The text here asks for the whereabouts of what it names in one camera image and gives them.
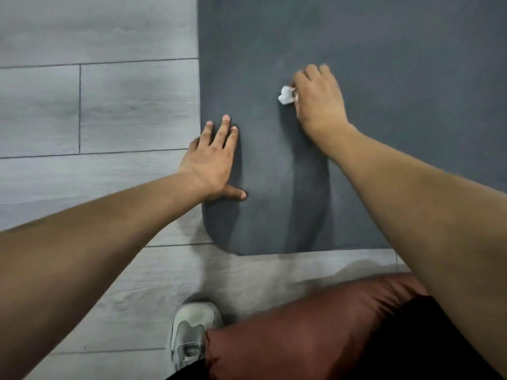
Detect person's left hand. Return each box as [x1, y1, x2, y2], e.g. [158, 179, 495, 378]
[177, 115, 248, 203]

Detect person's right hand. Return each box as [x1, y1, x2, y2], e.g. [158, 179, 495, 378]
[292, 63, 351, 146]

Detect white tissue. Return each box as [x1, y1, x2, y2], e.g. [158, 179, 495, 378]
[277, 85, 298, 106]

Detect dark grey yoga mat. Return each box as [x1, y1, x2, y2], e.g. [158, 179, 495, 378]
[197, 0, 507, 257]

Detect person's left forearm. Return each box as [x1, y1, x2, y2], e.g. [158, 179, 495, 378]
[0, 172, 206, 380]

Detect person's right forearm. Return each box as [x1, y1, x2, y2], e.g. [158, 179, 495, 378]
[323, 122, 507, 376]

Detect grey shoe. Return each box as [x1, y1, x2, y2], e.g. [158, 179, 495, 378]
[169, 301, 224, 371]

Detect reddish-brown cushion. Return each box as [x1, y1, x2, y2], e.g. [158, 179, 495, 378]
[204, 272, 430, 380]

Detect black trousers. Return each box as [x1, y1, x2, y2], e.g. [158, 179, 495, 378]
[166, 294, 504, 380]

